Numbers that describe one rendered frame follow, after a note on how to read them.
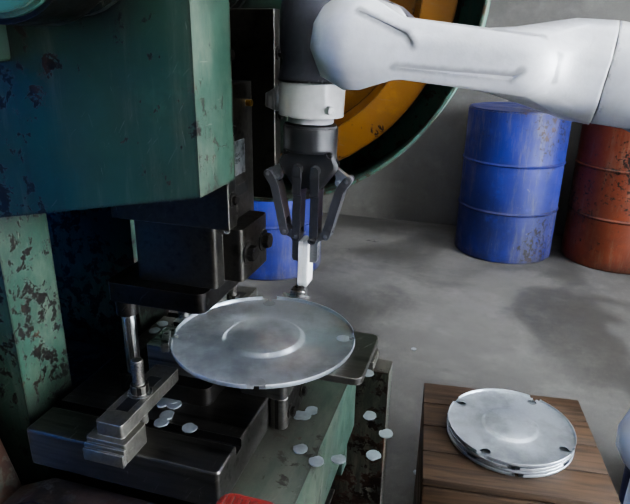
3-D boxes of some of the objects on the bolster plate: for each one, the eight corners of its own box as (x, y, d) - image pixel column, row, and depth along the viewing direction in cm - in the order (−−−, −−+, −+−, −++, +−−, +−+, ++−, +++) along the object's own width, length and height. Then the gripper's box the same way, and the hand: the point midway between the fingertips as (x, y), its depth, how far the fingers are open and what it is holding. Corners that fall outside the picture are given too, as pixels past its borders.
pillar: (144, 367, 92) (136, 286, 87) (136, 374, 90) (127, 292, 85) (132, 364, 92) (123, 284, 88) (124, 371, 91) (114, 290, 86)
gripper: (255, 121, 76) (254, 285, 85) (351, 129, 73) (340, 299, 82) (274, 114, 83) (272, 267, 92) (363, 121, 80) (352, 279, 88)
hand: (305, 260), depth 85 cm, fingers closed
